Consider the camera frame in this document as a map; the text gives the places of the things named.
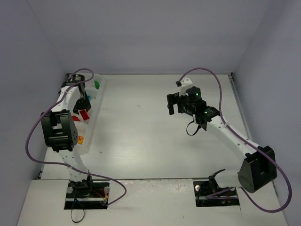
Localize red oval lego brick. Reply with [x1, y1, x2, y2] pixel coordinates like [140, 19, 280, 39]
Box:
[72, 115, 80, 121]

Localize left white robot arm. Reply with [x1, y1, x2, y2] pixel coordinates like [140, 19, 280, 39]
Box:
[41, 74, 93, 197]

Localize purple cable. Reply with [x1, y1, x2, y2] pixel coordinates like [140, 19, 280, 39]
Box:
[25, 68, 127, 208]
[176, 67, 293, 214]

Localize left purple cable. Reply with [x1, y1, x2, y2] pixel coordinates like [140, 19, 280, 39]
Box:
[25, 68, 127, 208]

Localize red curved lego brick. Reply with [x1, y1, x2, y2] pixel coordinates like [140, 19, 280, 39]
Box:
[79, 109, 90, 121]

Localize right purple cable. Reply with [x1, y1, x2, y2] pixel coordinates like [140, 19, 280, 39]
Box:
[176, 67, 293, 214]

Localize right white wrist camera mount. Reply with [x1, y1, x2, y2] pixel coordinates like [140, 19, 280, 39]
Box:
[176, 77, 193, 96]

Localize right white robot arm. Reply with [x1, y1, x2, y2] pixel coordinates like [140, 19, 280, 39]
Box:
[167, 86, 277, 193]

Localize yellow round patterned lego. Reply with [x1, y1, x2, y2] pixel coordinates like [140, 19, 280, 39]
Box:
[78, 135, 84, 145]

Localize green curved lego top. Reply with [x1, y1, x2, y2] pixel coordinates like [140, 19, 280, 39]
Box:
[94, 80, 100, 89]

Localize clear plastic compartment tray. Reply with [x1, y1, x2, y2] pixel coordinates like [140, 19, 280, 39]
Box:
[49, 73, 106, 155]

